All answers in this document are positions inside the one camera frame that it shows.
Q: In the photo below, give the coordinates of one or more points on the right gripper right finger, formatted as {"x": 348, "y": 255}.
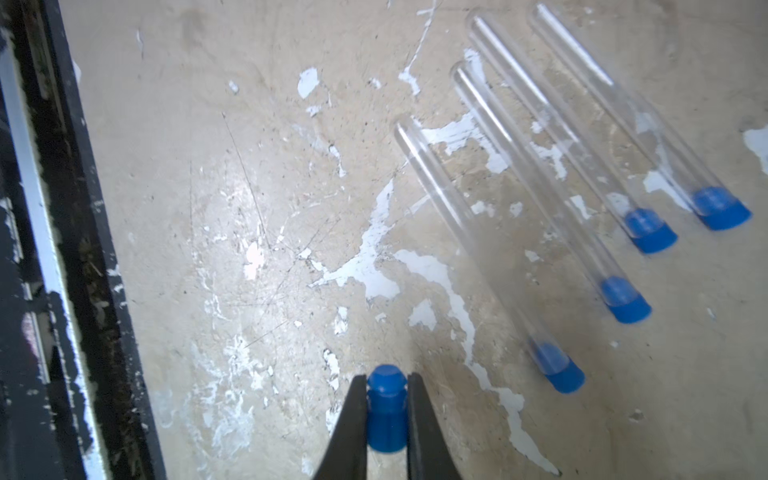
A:
{"x": 428, "y": 456}

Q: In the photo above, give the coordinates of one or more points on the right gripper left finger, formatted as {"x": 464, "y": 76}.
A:
{"x": 346, "y": 455}

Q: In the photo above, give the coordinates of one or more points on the blue stopper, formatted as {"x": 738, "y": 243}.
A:
{"x": 386, "y": 423}
{"x": 648, "y": 232}
{"x": 558, "y": 368}
{"x": 718, "y": 209}
{"x": 624, "y": 301}

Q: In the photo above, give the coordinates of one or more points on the clear test tube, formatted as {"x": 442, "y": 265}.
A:
{"x": 549, "y": 109}
{"x": 673, "y": 158}
{"x": 594, "y": 259}
{"x": 477, "y": 241}

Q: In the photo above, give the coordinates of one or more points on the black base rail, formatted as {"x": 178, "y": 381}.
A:
{"x": 74, "y": 403}

